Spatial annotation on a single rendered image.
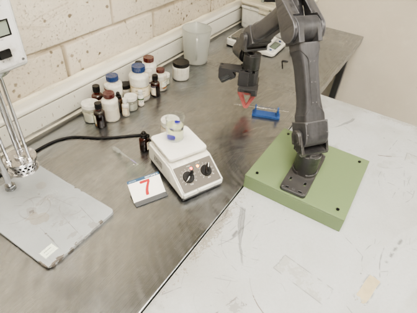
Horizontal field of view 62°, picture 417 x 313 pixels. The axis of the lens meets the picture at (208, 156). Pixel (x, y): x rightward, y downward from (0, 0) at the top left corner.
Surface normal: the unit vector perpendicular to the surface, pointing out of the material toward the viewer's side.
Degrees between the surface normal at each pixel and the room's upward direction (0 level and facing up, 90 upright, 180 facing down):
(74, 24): 90
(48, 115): 90
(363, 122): 0
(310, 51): 58
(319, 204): 0
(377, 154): 0
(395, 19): 90
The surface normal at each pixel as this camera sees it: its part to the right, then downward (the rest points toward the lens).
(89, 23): 0.84, 0.39
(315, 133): 0.33, 0.13
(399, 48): -0.54, 0.52
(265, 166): 0.07, -0.76
